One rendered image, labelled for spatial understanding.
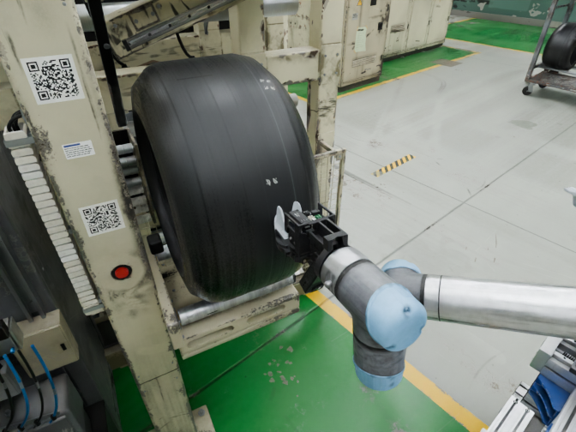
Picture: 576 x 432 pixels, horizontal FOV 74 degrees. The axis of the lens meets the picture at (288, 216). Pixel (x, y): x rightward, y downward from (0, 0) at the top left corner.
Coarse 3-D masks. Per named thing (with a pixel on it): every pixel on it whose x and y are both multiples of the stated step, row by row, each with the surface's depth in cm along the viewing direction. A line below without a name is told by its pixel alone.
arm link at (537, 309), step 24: (408, 264) 67; (408, 288) 62; (432, 288) 61; (456, 288) 59; (480, 288) 58; (504, 288) 57; (528, 288) 56; (552, 288) 55; (432, 312) 61; (456, 312) 59; (480, 312) 57; (504, 312) 56; (528, 312) 54; (552, 312) 53; (552, 336) 55
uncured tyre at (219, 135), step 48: (144, 96) 76; (192, 96) 72; (240, 96) 75; (288, 96) 82; (144, 144) 106; (192, 144) 69; (240, 144) 72; (288, 144) 75; (192, 192) 70; (240, 192) 72; (288, 192) 76; (192, 240) 74; (240, 240) 75; (192, 288) 87; (240, 288) 85
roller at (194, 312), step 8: (288, 280) 110; (264, 288) 107; (272, 288) 108; (280, 288) 110; (240, 296) 104; (248, 296) 105; (256, 296) 106; (192, 304) 101; (200, 304) 101; (208, 304) 101; (216, 304) 101; (224, 304) 102; (232, 304) 104; (184, 312) 99; (192, 312) 99; (200, 312) 100; (208, 312) 101; (216, 312) 102; (184, 320) 98; (192, 320) 99
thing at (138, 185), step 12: (120, 132) 125; (120, 144) 127; (132, 144) 121; (120, 156) 129; (132, 156) 119; (132, 168) 121; (132, 180) 122; (144, 180) 123; (132, 192) 125; (144, 192) 133; (144, 204) 130; (144, 216) 131
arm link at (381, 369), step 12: (360, 348) 54; (372, 348) 52; (360, 360) 55; (372, 360) 53; (384, 360) 53; (396, 360) 53; (360, 372) 57; (372, 372) 55; (384, 372) 54; (396, 372) 55; (372, 384) 56; (384, 384) 56; (396, 384) 57
